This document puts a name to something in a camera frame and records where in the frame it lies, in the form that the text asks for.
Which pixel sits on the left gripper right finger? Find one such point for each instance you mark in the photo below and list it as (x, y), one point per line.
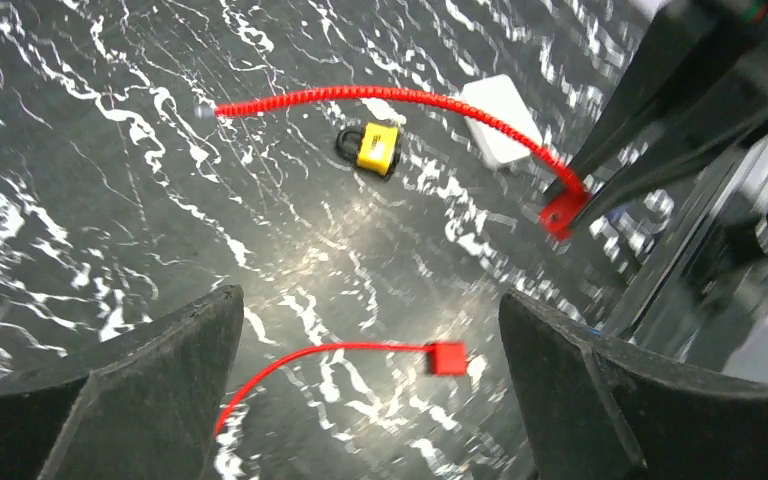
(596, 407)

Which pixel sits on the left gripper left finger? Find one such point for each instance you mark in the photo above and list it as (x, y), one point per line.
(143, 405)

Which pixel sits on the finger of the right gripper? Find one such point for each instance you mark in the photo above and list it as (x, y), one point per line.
(701, 109)
(680, 26)

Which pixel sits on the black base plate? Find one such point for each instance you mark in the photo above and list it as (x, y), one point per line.
(688, 301)

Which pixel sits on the yellow padlock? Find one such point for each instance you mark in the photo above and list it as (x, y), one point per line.
(371, 147)

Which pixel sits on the white rectangular box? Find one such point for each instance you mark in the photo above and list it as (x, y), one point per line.
(499, 97)

